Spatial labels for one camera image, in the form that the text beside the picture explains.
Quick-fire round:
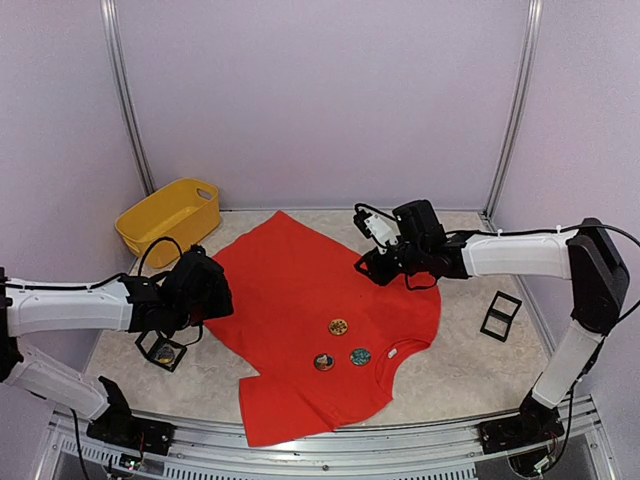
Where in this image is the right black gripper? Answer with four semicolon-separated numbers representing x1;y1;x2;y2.
354;240;427;286

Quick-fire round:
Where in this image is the black brooch box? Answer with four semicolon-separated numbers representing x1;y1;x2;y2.
480;291;522;343
135;331;188;373

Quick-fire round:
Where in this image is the red t-shirt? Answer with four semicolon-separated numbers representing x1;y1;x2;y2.
207;212;441;447

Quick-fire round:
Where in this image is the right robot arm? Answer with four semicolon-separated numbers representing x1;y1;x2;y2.
353;200;632;453

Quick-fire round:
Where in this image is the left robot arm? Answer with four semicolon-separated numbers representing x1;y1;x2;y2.
1;246;234;455

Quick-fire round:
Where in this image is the green blue round brooch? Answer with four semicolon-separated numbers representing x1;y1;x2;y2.
350;348;372;367

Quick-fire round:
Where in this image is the orange blue round brooch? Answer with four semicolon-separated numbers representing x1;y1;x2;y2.
313;353;335;372

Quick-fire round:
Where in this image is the yellow plastic basket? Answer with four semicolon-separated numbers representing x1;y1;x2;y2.
115;178;221;269

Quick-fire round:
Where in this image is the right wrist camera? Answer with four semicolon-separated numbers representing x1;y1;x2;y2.
353;203;398;254

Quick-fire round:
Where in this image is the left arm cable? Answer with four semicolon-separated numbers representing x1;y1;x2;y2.
0;236;204;351

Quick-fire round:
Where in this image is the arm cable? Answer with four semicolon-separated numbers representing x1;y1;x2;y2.
353;201;640;321
0;236;204;351

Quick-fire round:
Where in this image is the front aluminium rail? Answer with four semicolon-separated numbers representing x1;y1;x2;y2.
29;397;621;480

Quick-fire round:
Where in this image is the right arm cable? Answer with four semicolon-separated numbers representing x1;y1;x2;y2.
353;201;640;321

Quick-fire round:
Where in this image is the left aluminium frame post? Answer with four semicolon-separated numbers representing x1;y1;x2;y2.
99;0;156;196

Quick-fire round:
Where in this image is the aluminium frame post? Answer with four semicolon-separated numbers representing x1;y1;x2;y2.
483;0;544;221
99;0;156;196

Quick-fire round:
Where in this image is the right aluminium frame post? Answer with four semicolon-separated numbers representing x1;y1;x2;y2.
483;0;544;221

